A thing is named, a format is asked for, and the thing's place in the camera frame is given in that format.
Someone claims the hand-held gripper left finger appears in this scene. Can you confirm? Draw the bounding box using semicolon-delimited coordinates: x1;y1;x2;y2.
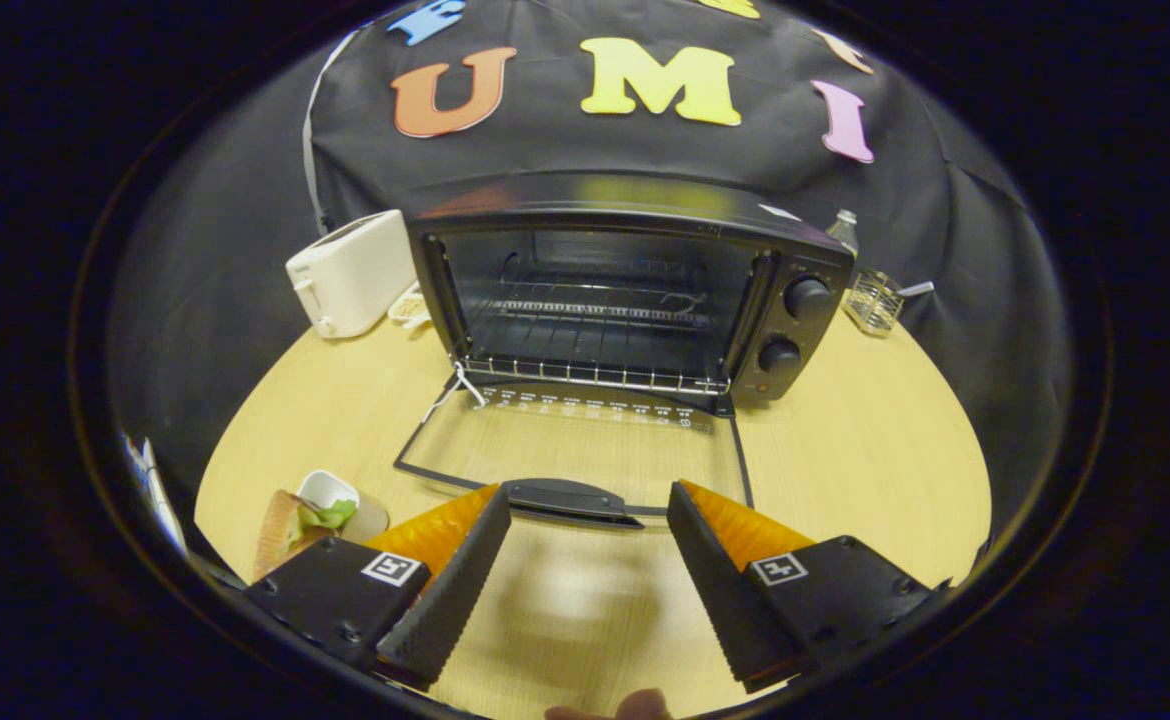
245;484;513;691

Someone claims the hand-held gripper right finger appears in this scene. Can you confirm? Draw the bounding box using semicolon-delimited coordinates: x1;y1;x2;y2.
667;480;951;694

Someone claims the lettuce sandwich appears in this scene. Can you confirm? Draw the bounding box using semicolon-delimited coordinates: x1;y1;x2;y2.
253;488;358;583

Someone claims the black toaster oven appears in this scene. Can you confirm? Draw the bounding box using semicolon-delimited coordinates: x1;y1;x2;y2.
393;172;858;529

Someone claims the white pop-up toaster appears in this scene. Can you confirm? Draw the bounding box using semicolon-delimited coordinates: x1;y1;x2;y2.
285;209;418;340

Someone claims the small white cup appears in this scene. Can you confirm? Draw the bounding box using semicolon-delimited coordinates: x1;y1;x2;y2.
297;470;361;511

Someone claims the white cord loop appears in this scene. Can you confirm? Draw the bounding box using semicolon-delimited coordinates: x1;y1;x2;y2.
423;362;488;423

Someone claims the wire mesh basket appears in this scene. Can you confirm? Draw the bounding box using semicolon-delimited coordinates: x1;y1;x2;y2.
842;268;906;337

